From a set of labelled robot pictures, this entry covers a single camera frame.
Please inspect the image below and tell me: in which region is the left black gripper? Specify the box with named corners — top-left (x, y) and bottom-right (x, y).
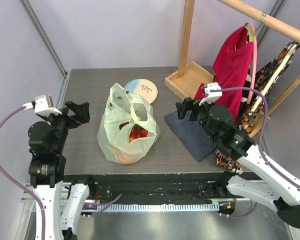
top-left (40, 100), bottom-right (89, 152)

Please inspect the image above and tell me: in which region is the green avocado print plastic bag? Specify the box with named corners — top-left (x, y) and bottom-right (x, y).
top-left (97, 83), bottom-right (161, 164)

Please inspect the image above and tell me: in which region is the red strawberries cluster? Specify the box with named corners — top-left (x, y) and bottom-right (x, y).
top-left (129, 125), bottom-right (148, 142)

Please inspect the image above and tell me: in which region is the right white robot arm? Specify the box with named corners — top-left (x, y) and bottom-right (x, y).
top-left (175, 97), bottom-right (300, 229)

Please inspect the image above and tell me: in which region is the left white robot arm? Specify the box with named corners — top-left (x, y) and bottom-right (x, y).
top-left (28, 100), bottom-right (96, 240)

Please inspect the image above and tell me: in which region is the wooden clothes rack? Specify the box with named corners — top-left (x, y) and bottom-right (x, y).
top-left (164, 0), bottom-right (300, 138)

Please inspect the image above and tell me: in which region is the dark blue folded cloth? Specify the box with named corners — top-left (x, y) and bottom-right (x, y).
top-left (164, 111), bottom-right (216, 162)

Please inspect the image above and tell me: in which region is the round wooden fruit plate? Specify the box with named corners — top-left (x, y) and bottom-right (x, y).
top-left (124, 78), bottom-right (158, 104)

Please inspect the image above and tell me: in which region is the red shirt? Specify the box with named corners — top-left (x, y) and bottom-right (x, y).
top-left (193, 26), bottom-right (256, 123)

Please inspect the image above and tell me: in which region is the pink plastic hanger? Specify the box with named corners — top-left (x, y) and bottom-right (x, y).
top-left (245, 22), bottom-right (258, 89)

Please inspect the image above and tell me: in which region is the orange black patterned garment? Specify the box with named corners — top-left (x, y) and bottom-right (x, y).
top-left (215, 41), bottom-right (300, 174)

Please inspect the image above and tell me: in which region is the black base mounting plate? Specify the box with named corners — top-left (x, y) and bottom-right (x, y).
top-left (64, 172), bottom-right (234, 205)

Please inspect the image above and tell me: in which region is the wooden hanger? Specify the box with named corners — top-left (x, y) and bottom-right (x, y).
top-left (251, 43), bottom-right (299, 112)

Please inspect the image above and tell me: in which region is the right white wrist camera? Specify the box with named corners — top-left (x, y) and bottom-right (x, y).
top-left (199, 82), bottom-right (222, 106)

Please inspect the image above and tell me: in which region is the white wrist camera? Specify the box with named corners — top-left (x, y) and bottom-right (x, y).
top-left (199, 82), bottom-right (222, 106)
top-left (22, 95), bottom-right (62, 117)

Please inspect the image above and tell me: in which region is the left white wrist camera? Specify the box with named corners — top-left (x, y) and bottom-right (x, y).
top-left (22, 95), bottom-right (62, 117)

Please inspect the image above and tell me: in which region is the aluminium corner frame profile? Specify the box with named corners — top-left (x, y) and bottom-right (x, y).
top-left (19, 0), bottom-right (67, 78)

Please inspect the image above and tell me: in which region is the white slotted cable duct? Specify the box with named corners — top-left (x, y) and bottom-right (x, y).
top-left (105, 201), bottom-right (219, 213)

